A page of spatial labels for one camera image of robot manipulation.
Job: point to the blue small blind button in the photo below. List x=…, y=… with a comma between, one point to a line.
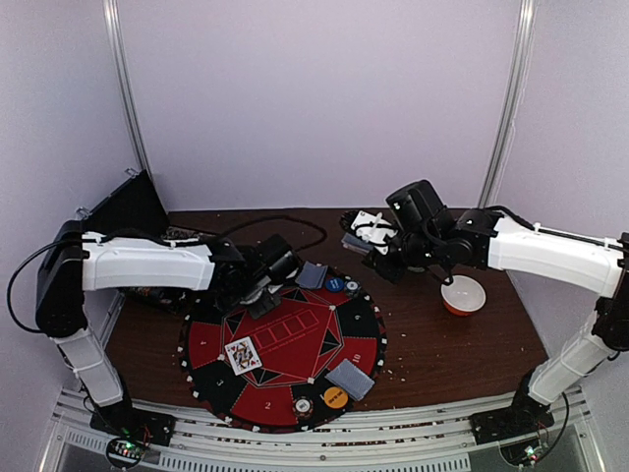
x=334, y=284

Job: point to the red poker chip stack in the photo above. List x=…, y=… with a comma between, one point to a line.
x=303, y=407

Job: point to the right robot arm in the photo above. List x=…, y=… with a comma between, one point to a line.
x=425, y=233

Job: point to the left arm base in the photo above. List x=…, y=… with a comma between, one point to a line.
x=140, y=426

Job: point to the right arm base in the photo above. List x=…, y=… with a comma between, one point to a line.
x=506, y=423

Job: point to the face-up king card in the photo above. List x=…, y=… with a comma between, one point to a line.
x=242, y=356

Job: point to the left aluminium frame post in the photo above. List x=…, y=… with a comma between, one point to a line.
x=113, y=26

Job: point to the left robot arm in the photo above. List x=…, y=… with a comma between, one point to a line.
x=80, y=261

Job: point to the front aluminium rail frame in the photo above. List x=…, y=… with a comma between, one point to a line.
x=430, y=438

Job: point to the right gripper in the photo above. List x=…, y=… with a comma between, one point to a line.
x=375, y=258

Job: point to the aluminium frame post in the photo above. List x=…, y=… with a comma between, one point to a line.
x=113, y=26
x=514, y=93

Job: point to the white and orange bowl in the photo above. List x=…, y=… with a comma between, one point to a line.
x=463, y=296

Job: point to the black poker set case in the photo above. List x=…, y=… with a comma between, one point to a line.
x=135, y=205

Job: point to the small pile of dealt cards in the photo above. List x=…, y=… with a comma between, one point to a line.
x=352, y=379

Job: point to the deck of blue cards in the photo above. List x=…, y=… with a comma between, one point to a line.
x=355, y=244

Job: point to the orange big blind button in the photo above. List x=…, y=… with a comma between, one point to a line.
x=335, y=397

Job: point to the round poker table mat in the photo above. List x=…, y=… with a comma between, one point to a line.
x=299, y=342

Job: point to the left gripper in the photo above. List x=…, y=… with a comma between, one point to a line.
x=258, y=309

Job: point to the right aluminium frame post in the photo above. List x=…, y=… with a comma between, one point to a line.
x=514, y=93

